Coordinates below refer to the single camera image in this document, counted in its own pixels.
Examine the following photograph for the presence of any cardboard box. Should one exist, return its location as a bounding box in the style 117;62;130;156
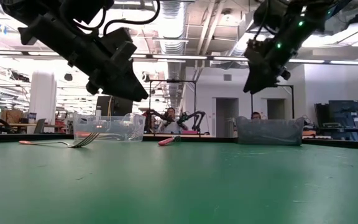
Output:
0;108;25;125

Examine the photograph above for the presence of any white round column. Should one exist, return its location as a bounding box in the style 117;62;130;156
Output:
29;70;58;135

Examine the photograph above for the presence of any clear plastic bin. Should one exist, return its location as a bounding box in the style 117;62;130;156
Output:
72;112;147;143

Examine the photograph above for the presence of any black background rig frame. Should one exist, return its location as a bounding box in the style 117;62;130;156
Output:
250;83;295;121
149;79;198;135

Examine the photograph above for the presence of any silver ceiling duct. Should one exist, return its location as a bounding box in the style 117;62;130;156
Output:
158;0;188;105

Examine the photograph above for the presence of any pink-handled silver fork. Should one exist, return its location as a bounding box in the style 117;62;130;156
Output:
157;135;182;147

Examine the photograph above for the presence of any ceiling light bar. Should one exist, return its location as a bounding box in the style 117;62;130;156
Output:
131;53;358;67

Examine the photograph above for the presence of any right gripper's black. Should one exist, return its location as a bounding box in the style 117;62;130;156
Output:
242;30;295;94

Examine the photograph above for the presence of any grey office chair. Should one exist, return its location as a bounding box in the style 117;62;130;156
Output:
32;118;47;135

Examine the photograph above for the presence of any black monitor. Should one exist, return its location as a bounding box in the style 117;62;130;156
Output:
95;95;134;117

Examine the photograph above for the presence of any grey door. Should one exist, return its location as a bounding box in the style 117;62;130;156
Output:
215;97;240;138
266;98;287;121

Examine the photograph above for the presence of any black table frame rail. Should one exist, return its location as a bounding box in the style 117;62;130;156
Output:
0;133;358;151

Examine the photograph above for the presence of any orange-handled silver fork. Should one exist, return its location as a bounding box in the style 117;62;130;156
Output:
18;132;101;149

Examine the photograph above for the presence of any green table mat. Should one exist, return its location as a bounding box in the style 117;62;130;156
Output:
0;138;358;224

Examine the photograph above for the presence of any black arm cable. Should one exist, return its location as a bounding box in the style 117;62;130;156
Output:
103;0;162;37

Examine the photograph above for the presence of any dark equipment rack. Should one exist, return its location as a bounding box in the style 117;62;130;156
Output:
313;99;358;141

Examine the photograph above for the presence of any dark translucent plastic bin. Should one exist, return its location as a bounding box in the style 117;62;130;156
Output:
235;116;306;147

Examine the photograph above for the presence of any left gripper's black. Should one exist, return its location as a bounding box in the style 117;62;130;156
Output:
72;27;149;103

